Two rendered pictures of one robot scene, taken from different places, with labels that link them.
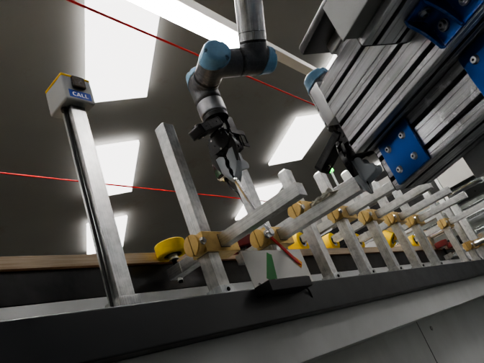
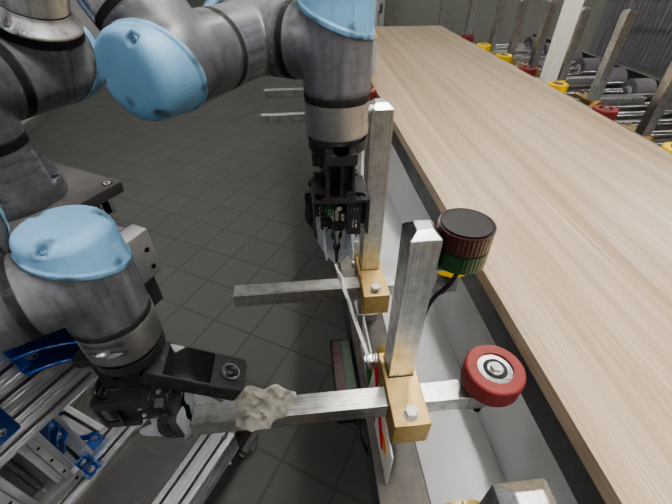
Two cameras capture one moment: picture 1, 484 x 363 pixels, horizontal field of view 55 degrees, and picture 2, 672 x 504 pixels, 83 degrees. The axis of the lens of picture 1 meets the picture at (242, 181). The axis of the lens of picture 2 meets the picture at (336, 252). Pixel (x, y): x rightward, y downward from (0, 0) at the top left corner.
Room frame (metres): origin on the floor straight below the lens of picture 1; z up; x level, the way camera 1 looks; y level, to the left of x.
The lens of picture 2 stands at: (1.43, -0.28, 1.36)
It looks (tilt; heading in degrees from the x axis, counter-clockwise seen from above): 40 degrees down; 141
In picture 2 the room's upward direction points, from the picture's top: straight up
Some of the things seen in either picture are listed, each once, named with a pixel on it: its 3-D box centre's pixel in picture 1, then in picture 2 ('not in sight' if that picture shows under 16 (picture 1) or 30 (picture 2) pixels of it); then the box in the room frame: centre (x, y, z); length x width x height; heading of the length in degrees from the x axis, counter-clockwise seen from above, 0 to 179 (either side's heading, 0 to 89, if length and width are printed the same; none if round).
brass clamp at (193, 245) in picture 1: (211, 245); (370, 280); (1.05, 0.12, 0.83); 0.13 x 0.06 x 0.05; 146
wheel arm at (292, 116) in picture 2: not in sight; (316, 117); (0.20, 0.63, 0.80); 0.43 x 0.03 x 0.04; 56
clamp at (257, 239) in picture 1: (271, 239); (401, 388); (1.26, -0.01, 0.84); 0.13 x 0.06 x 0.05; 146
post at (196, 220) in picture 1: (191, 205); (371, 231); (1.03, 0.13, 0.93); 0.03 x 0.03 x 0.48; 56
